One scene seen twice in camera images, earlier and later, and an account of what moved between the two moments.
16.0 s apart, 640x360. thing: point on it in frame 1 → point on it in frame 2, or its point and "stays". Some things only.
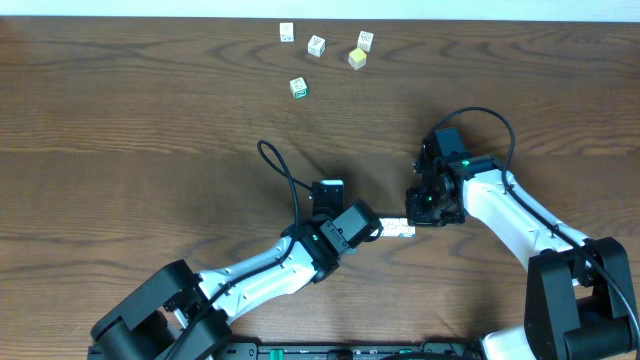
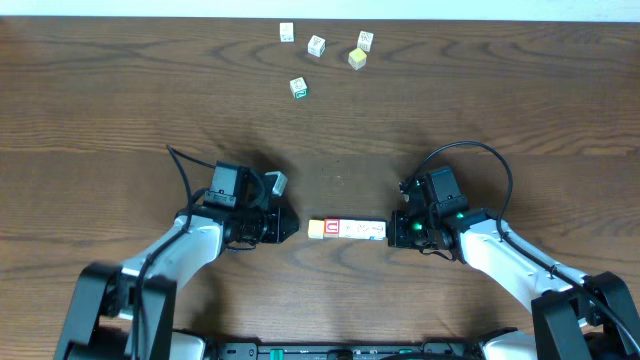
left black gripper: [373, 228] → [273, 225]
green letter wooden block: [299, 87] stays
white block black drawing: [316, 46] stays
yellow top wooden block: [357, 58] stays
